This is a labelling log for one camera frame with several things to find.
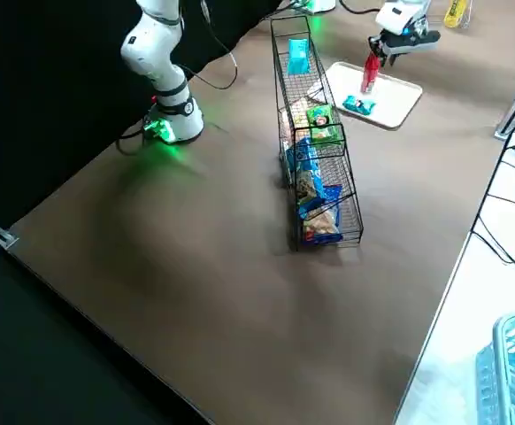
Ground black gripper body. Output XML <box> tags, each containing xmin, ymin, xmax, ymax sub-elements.
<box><xmin>383</xmin><ymin>28</ymin><xmax>442</xmax><ymax>58</ymax></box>

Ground red cola bottle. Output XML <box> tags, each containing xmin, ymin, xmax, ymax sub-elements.
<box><xmin>359</xmin><ymin>51</ymin><xmax>381</xmax><ymax>95</ymax></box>

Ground white rectangular tray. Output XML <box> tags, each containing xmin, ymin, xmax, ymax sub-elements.
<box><xmin>327</xmin><ymin>60</ymin><xmax>424</xmax><ymax>131</ymax></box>

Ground teal chips packet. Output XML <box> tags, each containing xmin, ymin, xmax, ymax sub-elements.
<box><xmin>286</xmin><ymin>37</ymin><xmax>311</xmax><ymax>75</ymax></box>
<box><xmin>342</xmin><ymin>94</ymin><xmax>377</xmax><ymax>118</ymax></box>

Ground green chips packet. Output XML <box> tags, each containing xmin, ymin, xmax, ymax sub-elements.
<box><xmin>305</xmin><ymin>104</ymin><xmax>346</xmax><ymax>146</ymax></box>

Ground yellow label tea bottle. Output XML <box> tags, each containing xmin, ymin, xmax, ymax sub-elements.
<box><xmin>442</xmin><ymin>0</ymin><xmax>473</xmax><ymax>30</ymax></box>

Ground white printed snack box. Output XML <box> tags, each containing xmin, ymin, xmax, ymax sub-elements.
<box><xmin>304</xmin><ymin>79</ymin><xmax>328</xmax><ymax>102</ymax></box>

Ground pink snack box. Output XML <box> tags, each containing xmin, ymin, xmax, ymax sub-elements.
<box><xmin>281</xmin><ymin>97</ymin><xmax>314</xmax><ymax>138</ymax></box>

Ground light blue snack packet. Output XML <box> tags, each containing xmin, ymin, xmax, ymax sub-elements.
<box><xmin>282</xmin><ymin>135</ymin><xmax>326</xmax><ymax>208</ymax></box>

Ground dark blue dumpling packet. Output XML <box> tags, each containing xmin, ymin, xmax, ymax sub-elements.
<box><xmin>300</xmin><ymin>184</ymin><xmax>344</xmax><ymax>244</ymax></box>

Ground light blue plastic basket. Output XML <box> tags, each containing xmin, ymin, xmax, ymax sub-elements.
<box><xmin>475</xmin><ymin>313</ymin><xmax>515</xmax><ymax>425</ymax></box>

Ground black cable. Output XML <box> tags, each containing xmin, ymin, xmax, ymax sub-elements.
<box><xmin>181</xmin><ymin>24</ymin><xmax>242</xmax><ymax>92</ymax></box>
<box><xmin>468</xmin><ymin>127</ymin><xmax>515</xmax><ymax>284</ymax></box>

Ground black wire basket rack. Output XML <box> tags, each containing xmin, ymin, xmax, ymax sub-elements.
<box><xmin>269</xmin><ymin>15</ymin><xmax>365</xmax><ymax>253</ymax></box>

